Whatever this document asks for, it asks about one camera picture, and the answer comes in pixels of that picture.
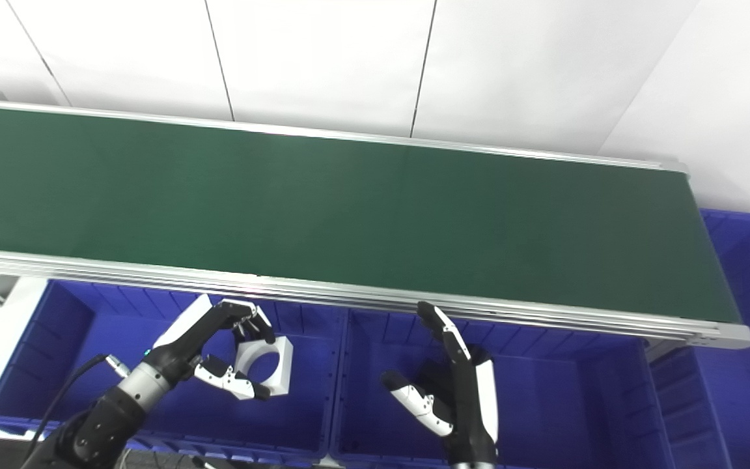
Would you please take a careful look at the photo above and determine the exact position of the black part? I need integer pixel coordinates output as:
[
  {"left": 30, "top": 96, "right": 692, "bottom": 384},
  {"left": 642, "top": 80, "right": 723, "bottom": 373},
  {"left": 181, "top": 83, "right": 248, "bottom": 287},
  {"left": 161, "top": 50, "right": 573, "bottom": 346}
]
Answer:
[{"left": 417, "top": 345, "right": 493, "bottom": 408}]

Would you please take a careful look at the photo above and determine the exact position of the blue plastic bin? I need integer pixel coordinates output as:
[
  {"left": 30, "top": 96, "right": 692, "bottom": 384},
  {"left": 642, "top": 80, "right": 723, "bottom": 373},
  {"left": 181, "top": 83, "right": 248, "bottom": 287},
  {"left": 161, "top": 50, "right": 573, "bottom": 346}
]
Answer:
[
  {"left": 329, "top": 307, "right": 675, "bottom": 469},
  {"left": 648, "top": 208, "right": 750, "bottom": 469},
  {"left": 0, "top": 279, "right": 350, "bottom": 463}
]

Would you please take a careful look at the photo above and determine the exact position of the white square part with hole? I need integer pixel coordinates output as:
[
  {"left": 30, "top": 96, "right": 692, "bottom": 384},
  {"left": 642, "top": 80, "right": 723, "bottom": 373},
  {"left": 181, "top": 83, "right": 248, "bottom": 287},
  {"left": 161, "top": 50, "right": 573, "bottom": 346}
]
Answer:
[{"left": 235, "top": 335, "right": 294, "bottom": 397}]

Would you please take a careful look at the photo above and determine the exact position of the green conveyor belt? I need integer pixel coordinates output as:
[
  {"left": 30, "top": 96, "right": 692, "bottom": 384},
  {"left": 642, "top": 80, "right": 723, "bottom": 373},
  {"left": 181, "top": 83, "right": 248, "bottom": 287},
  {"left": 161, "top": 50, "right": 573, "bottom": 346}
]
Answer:
[{"left": 0, "top": 98, "right": 750, "bottom": 349}]

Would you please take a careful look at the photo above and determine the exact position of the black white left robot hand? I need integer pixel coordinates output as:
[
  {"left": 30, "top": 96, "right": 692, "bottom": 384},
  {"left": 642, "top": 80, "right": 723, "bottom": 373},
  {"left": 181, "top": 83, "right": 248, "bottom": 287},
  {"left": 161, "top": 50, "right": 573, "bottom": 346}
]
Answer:
[{"left": 147, "top": 294, "right": 277, "bottom": 401}]

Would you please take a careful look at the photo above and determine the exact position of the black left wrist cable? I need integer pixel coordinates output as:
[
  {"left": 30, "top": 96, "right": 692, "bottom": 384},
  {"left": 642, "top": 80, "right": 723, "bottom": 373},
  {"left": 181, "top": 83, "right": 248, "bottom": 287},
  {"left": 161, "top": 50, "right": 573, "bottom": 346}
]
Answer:
[{"left": 23, "top": 354, "right": 132, "bottom": 469}]

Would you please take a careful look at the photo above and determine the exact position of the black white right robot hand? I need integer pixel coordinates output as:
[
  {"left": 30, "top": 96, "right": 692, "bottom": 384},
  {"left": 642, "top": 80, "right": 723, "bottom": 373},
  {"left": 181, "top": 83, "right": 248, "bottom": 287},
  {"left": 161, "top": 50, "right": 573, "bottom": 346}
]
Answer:
[{"left": 380, "top": 301, "right": 499, "bottom": 464}]

